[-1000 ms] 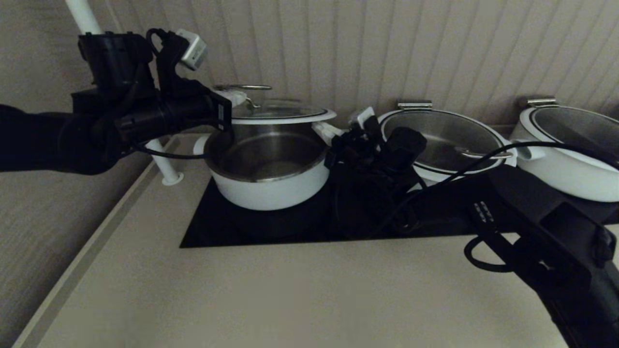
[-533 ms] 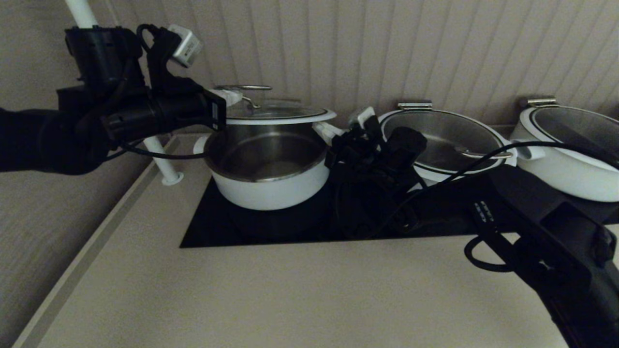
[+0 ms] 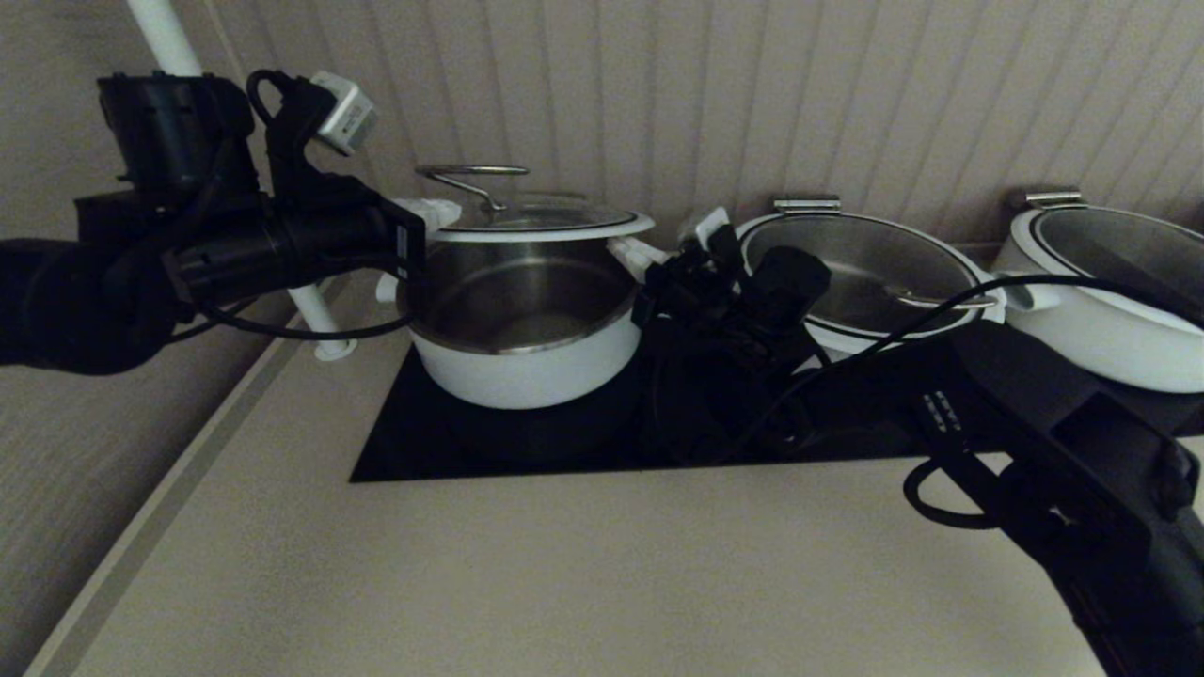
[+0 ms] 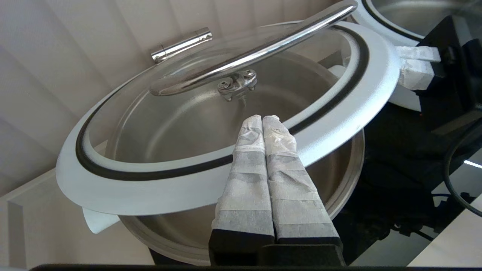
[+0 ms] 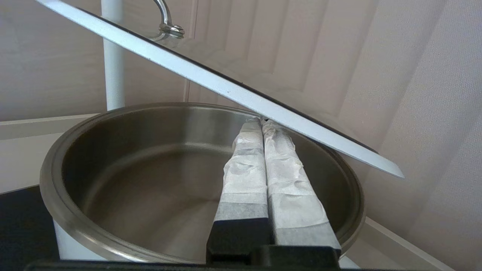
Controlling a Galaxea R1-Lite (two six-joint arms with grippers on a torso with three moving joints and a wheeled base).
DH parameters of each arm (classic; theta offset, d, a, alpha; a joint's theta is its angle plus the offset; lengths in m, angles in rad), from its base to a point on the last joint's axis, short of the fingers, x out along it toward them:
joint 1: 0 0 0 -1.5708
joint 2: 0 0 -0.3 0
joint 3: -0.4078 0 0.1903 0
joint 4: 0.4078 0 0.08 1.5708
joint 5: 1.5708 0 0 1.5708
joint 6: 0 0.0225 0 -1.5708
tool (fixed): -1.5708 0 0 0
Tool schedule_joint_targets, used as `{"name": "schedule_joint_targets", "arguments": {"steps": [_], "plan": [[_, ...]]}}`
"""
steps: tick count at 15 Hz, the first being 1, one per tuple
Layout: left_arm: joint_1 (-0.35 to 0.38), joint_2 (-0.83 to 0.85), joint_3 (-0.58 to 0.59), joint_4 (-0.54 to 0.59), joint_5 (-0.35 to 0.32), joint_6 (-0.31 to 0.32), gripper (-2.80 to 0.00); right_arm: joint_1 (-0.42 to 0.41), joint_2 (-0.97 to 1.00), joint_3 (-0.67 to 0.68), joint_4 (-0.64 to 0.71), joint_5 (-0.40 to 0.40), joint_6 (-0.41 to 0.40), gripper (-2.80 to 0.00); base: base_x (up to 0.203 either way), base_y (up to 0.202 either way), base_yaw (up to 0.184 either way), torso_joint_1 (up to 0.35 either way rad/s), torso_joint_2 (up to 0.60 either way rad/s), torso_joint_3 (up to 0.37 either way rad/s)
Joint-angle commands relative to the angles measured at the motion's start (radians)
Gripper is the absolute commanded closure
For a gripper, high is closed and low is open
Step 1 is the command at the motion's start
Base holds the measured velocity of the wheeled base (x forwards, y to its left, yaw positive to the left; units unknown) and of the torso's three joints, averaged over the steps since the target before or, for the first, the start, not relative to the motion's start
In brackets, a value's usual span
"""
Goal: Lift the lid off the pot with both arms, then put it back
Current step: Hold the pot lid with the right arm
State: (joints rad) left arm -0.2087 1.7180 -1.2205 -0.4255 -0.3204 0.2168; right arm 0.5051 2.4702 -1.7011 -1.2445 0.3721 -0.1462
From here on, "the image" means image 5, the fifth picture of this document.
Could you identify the paper-wrapped right gripper right finger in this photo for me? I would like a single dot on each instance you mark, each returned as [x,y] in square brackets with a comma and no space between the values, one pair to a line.
[293,203]

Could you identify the paper-wrapped right gripper left finger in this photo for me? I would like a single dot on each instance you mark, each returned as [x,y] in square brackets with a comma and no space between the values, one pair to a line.
[244,188]

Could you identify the glass lid with white rim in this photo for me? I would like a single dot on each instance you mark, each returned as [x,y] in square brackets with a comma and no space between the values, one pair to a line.
[211,81]

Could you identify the white pot with steel insert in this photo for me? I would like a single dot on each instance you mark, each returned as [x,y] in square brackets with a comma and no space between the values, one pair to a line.
[131,180]

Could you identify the white support pole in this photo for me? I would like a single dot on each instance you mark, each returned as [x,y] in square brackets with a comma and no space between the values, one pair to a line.
[113,75]

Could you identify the wide black glass cooktop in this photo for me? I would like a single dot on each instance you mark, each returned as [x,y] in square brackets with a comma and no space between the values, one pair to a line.
[22,226]

